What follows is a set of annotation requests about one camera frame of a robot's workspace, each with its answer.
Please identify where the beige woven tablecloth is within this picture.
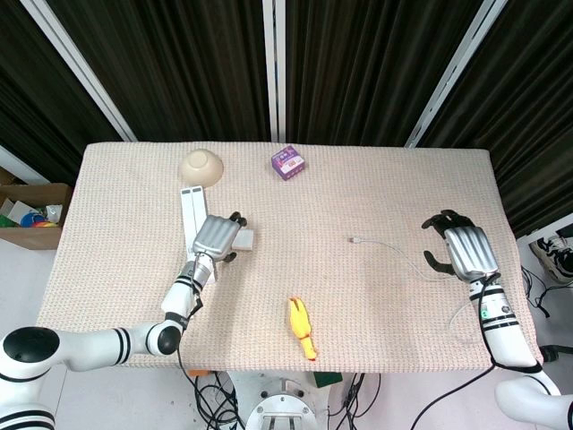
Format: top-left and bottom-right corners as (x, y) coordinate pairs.
(35, 142), (545, 375)

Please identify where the long white power strip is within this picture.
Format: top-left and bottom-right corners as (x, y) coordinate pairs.
(180, 186), (218, 283)

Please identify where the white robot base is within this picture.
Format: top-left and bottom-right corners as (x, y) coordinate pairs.
(226, 371), (332, 430)

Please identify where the small purple box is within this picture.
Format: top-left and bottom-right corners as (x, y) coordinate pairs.
(269, 143), (307, 182)

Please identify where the aluminium frame post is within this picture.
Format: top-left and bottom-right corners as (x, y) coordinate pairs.
(261, 0), (287, 143)
(404, 0), (511, 149)
(20, 0), (138, 142)

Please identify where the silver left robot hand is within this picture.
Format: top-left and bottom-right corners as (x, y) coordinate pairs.
(191, 211), (249, 265)

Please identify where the white cable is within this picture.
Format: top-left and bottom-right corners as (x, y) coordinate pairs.
(347, 236), (476, 342)

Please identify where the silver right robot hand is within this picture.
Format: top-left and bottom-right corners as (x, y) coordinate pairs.
(421, 209), (501, 283)

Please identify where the yellow rubber chicken toy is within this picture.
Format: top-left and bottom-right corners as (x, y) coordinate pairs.
(286, 296), (321, 362)

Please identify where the black and white sneaker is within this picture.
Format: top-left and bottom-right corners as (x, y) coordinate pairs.
(528, 233), (573, 284)

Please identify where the black floor cable bundle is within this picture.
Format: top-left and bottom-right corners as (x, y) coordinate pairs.
(329, 373), (382, 430)
(177, 348), (247, 430)
(520, 263), (573, 320)

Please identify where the black curtain panel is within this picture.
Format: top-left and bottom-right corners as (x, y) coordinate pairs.
(47, 0), (272, 142)
(419, 0), (573, 238)
(285, 0), (485, 147)
(0, 0), (126, 185)

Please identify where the cardboard box with clutter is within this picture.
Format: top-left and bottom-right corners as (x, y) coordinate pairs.
(0, 168), (73, 251)

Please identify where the green block under table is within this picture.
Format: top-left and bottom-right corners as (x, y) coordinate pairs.
(312, 372), (344, 389)

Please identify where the beige upturned bowl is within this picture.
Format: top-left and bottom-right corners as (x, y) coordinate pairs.
(177, 148), (225, 188)

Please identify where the white charger block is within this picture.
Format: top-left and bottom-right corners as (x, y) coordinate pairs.
(230, 228), (256, 251)

